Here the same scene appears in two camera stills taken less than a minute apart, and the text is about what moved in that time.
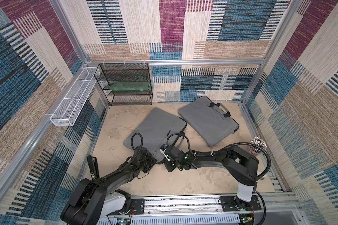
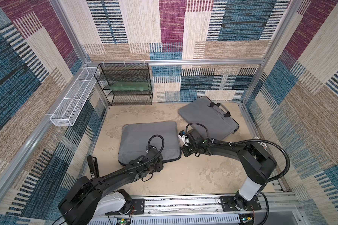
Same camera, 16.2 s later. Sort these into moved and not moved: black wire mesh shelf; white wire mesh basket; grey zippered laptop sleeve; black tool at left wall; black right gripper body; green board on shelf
Moved: black right gripper body; grey zippered laptop sleeve
Not moved: black tool at left wall; white wire mesh basket; green board on shelf; black wire mesh shelf
